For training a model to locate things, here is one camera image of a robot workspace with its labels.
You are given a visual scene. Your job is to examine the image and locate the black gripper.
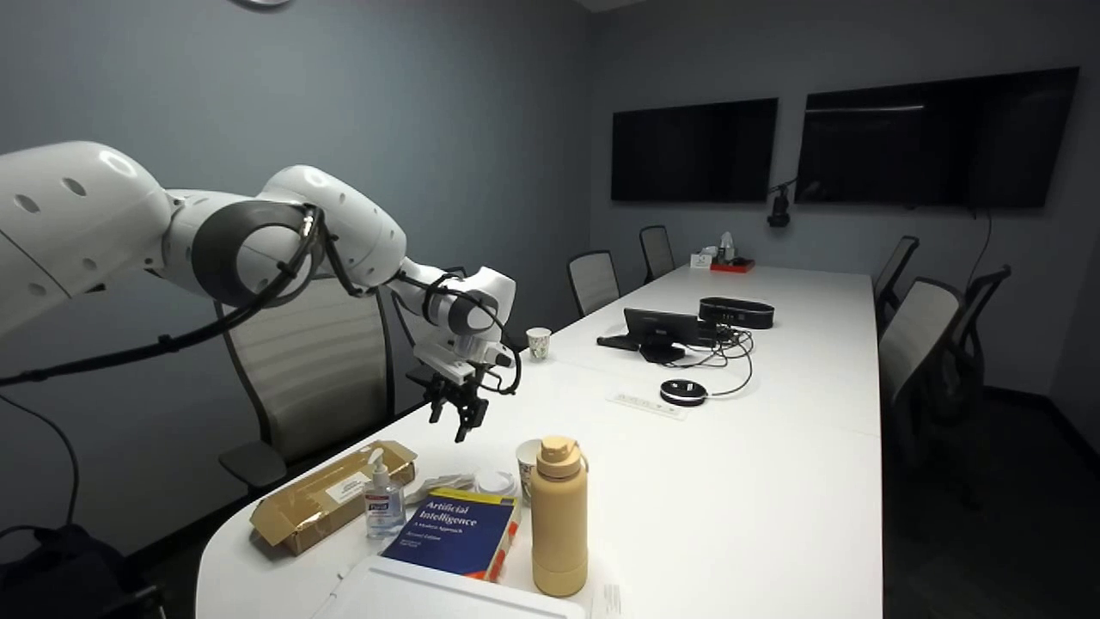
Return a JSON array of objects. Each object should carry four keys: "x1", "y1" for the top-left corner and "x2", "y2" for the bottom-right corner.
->
[{"x1": 413, "y1": 363, "x2": 489, "y2": 445}]

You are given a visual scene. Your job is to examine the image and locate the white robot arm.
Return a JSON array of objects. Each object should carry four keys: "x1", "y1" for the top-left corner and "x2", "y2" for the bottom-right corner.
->
[{"x1": 0, "y1": 141, "x2": 515, "y2": 439}]

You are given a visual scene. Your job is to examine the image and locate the clear hand sanitizer bottle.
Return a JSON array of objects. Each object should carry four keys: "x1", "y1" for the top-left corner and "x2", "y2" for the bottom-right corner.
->
[{"x1": 365, "y1": 452, "x2": 404, "y2": 541}]

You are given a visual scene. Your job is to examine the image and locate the beige bottle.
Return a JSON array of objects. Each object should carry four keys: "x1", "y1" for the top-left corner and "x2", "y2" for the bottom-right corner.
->
[{"x1": 530, "y1": 438, "x2": 587, "y2": 599}]

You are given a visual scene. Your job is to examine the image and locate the white cup lid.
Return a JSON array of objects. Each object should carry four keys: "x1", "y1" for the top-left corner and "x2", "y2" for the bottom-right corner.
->
[{"x1": 473, "y1": 472, "x2": 515, "y2": 499}]

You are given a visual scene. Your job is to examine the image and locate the far white paper cup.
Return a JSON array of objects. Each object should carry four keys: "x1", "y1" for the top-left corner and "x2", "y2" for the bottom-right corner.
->
[{"x1": 527, "y1": 325, "x2": 552, "y2": 362}]

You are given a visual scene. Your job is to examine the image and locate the blue textbook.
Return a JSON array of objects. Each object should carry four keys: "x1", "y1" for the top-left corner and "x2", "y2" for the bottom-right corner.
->
[{"x1": 384, "y1": 489, "x2": 518, "y2": 582}]

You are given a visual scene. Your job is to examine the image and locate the near grey office chair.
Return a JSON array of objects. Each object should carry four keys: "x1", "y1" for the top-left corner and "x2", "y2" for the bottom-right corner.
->
[{"x1": 221, "y1": 277, "x2": 395, "y2": 493}]

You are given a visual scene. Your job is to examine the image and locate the grey office chair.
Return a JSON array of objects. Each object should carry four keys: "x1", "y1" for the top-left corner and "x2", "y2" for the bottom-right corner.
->
[
  {"x1": 221, "y1": 277, "x2": 395, "y2": 493},
  {"x1": 566, "y1": 251, "x2": 620, "y2": 312},
  {"x1": 639, "y1": 223, "x2": 672, "y2": 277}
]

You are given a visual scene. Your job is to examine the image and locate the brown cardboard box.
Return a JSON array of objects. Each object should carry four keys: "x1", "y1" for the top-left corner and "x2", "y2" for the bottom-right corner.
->
[{"x1": 249, "y1": 439, "x2": 414, "y2": 554}]

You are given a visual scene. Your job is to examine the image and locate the white plastic storage bin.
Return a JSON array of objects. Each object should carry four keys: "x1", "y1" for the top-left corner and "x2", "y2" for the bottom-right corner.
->
[{"x1": 309, "y1": 558, "x2": 587, "y2": 619}]

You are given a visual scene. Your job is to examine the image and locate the black round speaker puck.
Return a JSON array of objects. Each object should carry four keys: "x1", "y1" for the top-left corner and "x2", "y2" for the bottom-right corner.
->
[{"x1": 659, "y1": 377, "x2": 709, "y2": 407}]

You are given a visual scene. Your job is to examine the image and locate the black device box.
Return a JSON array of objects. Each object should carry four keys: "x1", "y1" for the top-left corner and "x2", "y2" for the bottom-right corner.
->
[{"x1": 697, "y1": 297, "x2": 774, "y2": 331}]

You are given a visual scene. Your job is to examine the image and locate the red tray with bottles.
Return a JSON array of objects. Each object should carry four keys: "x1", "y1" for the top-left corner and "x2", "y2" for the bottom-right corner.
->
[{"x1": 687, "y1": 233, "x2": 752, "y2": 270}]

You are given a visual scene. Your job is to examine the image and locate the right far office chair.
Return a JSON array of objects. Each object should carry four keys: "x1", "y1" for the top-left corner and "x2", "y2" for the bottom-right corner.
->
[{"x1": 872, "y1": 233, "x2": 921, "y2": 325}]

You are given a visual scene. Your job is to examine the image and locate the right near office chair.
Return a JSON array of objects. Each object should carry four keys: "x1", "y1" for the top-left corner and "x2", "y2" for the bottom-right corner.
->
[{"x1": 880, "y1": 268, "x2": 1011, "y2": 457}]

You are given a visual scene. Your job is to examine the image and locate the black cable on table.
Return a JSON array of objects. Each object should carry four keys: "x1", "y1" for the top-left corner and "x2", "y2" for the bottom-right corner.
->
[{"x1": 668, "y1": 325, "x2": 758, "y2": 398}]

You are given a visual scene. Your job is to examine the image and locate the left wall television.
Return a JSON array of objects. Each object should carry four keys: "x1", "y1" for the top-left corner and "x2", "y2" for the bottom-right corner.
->
[{"x1": 613, "y1": 101, "x2": 775, "y2": 203}]

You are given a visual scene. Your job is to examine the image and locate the wall television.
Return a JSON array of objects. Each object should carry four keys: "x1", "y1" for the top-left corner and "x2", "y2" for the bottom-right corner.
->
[
  {"x1": 613, "y1": 101, "x2": 775, "y2": 203},
  {"x1": 798, "y1": 66, "x2": 1079, "y2": 210}
]

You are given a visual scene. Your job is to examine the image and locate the right wall television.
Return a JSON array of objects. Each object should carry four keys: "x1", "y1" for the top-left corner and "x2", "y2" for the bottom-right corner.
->
[{"x1": 798, "y1": 66, "x2": 1079, "y2": 210}]

